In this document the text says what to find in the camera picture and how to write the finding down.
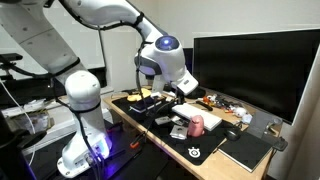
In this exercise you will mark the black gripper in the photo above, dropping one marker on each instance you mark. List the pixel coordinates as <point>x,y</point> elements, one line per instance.
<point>180,91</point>

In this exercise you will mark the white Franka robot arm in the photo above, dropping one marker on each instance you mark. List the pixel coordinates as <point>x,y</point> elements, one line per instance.
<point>81,90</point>

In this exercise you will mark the black oval case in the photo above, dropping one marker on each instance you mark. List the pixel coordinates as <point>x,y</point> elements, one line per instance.
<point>201,93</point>

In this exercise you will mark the black remote control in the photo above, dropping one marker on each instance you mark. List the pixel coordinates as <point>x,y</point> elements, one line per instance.
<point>204,106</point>

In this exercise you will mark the small orange trinkets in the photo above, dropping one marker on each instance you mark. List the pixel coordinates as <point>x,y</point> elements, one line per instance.
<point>207,99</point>

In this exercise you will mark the small white AirTag box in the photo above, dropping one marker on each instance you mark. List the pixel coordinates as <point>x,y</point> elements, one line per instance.
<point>162,120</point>

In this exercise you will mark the white AirTag paper sleeve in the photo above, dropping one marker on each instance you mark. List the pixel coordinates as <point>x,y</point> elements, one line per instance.
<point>178,132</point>

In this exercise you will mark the black notebook white pages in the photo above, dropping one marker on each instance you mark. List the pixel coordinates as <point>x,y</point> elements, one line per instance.
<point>145,106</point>

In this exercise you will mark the yellow cloth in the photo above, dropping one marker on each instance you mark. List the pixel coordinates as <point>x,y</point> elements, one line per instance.
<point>136,96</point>

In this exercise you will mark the black desk mat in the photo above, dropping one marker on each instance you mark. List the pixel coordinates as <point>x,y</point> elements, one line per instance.
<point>200,146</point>

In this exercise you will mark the orange black clamp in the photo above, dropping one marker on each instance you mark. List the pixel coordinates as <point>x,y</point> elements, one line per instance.
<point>136,141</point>

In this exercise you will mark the small white toy figure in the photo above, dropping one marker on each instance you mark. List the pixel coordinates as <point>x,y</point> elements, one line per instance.
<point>240,111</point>

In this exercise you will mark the black computer mouse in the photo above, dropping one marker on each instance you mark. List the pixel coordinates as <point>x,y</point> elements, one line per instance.
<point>232,134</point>

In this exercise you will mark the grey metal stand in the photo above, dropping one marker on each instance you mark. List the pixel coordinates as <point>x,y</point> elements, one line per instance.
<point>260,123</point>

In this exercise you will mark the flat black notebook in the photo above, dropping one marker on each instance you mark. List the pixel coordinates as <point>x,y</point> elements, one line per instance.
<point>246,151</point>

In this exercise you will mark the large black computer monitor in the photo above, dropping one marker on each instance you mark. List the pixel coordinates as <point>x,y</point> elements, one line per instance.
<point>260,70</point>

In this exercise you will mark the clear plastic bag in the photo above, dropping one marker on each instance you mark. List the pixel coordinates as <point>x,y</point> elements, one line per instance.
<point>33,120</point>

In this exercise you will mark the black tripod stand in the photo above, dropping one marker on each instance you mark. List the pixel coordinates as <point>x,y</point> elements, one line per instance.
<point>13,146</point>

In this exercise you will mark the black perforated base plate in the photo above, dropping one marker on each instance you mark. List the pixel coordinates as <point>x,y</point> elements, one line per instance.
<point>133,163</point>

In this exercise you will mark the black desk clamp mount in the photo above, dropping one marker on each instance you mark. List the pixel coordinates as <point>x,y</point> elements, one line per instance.
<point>280,144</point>

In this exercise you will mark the black camera on stand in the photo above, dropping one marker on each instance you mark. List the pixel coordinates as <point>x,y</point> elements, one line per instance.
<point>10,57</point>

